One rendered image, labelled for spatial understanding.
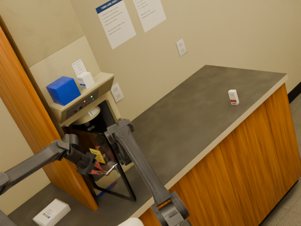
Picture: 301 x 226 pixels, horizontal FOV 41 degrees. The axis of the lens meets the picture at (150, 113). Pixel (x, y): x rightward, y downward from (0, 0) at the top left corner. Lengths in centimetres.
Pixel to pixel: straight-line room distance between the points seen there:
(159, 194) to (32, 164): 50
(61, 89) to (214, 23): 169
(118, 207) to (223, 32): 178
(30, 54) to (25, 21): 14
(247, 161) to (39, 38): 143
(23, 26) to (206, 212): 140
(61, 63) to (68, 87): 15
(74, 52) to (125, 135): 64
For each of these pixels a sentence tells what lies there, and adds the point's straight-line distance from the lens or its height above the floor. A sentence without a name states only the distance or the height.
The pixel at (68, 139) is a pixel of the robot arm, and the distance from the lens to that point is 180.
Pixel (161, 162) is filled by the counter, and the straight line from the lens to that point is 221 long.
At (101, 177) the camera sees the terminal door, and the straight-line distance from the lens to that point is 201.
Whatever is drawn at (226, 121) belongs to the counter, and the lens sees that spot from 236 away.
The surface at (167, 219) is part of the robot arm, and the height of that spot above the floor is 125.
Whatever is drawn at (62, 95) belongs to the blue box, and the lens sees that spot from 183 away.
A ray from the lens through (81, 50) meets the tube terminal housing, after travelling 198.
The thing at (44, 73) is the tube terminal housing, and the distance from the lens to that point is 190.
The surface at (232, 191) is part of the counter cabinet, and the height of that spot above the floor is 51.
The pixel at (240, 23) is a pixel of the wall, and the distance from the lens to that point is 345.
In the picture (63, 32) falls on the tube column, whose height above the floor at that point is 177.
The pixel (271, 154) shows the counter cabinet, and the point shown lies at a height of 50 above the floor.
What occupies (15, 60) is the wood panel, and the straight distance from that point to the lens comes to 175.
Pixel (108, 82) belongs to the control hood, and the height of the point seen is 148.
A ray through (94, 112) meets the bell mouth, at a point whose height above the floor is 134.
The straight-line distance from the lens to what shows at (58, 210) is 219.
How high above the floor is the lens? 219
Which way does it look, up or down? 27 degrees down
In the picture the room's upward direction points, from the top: 22 degrees counter-clockwise
